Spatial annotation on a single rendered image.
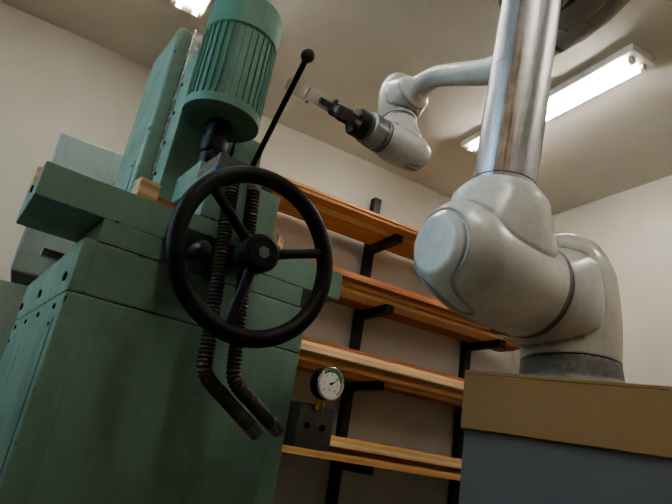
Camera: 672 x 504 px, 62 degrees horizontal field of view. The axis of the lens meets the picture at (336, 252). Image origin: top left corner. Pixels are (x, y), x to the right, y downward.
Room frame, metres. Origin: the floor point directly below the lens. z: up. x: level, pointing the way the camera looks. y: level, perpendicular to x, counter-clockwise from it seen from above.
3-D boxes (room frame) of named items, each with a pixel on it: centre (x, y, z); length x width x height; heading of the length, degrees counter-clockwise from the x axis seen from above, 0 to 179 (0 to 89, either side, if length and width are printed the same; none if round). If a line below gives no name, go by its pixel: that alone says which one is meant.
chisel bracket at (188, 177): (1.14, 0.32, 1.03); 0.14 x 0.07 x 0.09; 34
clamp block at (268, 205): (0.95, 0.21, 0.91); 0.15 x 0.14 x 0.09; 124
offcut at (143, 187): (0.93, 0.35, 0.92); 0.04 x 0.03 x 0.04; 131
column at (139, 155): (1.36, 0.47, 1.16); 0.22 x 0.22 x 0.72; 34
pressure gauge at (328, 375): (1.09, -0.02, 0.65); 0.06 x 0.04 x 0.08; 124
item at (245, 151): (1.38, 0.30, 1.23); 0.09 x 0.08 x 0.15; 34
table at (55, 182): (1.02, 0.26, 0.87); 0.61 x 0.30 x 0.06; 124
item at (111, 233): (1.07, 0.28, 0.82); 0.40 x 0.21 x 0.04; 124
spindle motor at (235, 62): (1.12, 0.31, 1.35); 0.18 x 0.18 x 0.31
